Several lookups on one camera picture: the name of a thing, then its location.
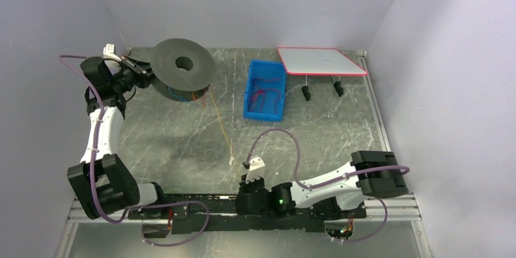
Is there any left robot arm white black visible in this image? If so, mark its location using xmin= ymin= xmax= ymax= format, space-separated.
xmin=67 ymin=53 xmax=164 ymax=223

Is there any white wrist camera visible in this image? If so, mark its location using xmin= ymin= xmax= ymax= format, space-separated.
xmin=102 ymin=43 xmax=122 ymax=63
xmin=243 ymin=156 xmax=265 ymax=184

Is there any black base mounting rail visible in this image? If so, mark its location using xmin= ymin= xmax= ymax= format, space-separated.
xmin=128 ymin=194 xmax=366 ymax=234

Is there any black board foot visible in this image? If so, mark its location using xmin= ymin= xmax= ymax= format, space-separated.
xmin=301 ymin=86 xmax=311 ymax=102
xmin=333 ymin=81 xmax=344 ymax=97

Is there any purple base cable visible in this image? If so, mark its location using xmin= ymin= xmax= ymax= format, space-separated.
xmin=330 ymin=197 xmax=389 ymax=245
xmin=137 ymin=201 xmax=211 ymax=248

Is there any red cable in bin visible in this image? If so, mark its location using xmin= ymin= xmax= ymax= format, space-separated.
xmin=248 ymin=78 xmax=282 ymax=114

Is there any black board foot right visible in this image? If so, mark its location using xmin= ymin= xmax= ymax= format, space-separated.
xmin=333 ymin=81 xmax=344 ymax=97

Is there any black board foot left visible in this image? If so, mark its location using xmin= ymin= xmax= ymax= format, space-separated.
xmin=301 ymin=86 xmax=311 ymax=102

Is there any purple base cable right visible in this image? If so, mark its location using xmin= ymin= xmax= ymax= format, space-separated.
xmin=330 ymin=197 xmax=389 ymax=245

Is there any white board red rim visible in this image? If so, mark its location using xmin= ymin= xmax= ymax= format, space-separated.
xmin=277 ymin=47 xmax=368 ymax=76

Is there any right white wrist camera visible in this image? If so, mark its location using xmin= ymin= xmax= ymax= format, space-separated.
xmin=243 ymin=156 xmax=265 ymax=184

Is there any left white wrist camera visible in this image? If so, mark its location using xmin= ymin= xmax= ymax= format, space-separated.
xmin=102 ymin=43 xmax=122 ymax=63

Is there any blue plastic bin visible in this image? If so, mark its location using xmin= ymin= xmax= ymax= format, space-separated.
xmin=243 ymin=60 xmax=287 ymax=122

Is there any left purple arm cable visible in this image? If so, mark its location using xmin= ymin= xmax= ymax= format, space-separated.
xmin=59 ymin=55 xmax=140 ymax=225

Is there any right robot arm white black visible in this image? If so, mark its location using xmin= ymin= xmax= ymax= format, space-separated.
xmin=235 ymin=150 xmax=410 ymax=218

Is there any grey perforated cable spool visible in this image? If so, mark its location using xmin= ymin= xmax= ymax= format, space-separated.
xmin=150 ymin=38 xmax=216 ymax=102

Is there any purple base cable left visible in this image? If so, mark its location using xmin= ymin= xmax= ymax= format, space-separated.
xmin=137 ymin=201 xmax=211 ymax=248

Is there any cable bundle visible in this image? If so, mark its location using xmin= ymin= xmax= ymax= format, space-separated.
xmin=165 ymin=86 xmax=211 ymax=108

